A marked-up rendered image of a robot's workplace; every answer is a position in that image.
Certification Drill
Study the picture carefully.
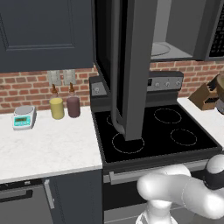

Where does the dark grey microwave door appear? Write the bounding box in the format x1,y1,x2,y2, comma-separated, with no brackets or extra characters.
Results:
94,0,159,142

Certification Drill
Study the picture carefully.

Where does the glass microwave turntable plate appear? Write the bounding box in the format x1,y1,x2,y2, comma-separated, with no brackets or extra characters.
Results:
150,41,172,58

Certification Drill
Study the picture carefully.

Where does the black oven door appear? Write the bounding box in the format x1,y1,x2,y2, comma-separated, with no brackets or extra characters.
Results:
101,158,218,224

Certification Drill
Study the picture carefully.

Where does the dark grey lower cupboard door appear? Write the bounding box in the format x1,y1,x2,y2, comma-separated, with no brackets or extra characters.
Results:
43,170,104,224

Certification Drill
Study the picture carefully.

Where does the dark grey cupboard door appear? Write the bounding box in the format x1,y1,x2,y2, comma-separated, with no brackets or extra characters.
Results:
0,0,95,74
43,170,104,224

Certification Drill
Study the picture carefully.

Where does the dark grey upper cupboard door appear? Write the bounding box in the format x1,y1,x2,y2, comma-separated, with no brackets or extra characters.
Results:
0,0,95,74

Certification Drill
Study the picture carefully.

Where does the black microwave oven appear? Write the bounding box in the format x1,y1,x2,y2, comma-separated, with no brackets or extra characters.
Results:
94,0,224,62

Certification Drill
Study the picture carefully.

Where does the maroon bottle with brown spout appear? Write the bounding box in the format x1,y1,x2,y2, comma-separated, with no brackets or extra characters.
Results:
66,81,81,119

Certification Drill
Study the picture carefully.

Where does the yellow bottle with brown spout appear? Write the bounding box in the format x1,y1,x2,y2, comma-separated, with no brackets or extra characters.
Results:
48,83,66,121

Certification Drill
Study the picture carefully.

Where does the black stove with hob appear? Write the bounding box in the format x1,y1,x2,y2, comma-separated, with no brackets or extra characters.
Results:
88,70,224,224

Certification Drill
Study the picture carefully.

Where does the white and teal kitchen scale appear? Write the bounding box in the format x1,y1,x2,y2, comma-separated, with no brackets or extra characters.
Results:
11,105,38,131

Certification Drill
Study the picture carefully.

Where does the wooden knife block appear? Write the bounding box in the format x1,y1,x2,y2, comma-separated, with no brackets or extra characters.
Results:
187,74,223,112

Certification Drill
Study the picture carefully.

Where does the dark grey dishwasher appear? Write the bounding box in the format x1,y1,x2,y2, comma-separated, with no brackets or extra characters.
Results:
0,178,55,224

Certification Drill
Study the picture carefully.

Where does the dark grey microwave door handle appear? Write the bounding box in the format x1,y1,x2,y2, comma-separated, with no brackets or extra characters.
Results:
109,0,127,137

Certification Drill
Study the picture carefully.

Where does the grey wall outlet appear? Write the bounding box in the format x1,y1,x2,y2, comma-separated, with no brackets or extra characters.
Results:
47,69,62,87
63,68,78,86

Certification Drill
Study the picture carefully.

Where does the silver oven door handle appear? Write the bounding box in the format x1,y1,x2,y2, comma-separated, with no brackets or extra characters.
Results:
108,158,212,186

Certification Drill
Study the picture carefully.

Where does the silver cupboard door handle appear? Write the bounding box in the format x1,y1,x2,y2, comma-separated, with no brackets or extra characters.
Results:
43,178,56,210

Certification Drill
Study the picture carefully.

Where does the black dishwasher handle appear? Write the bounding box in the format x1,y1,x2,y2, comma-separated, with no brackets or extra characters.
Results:
0,189,34,204

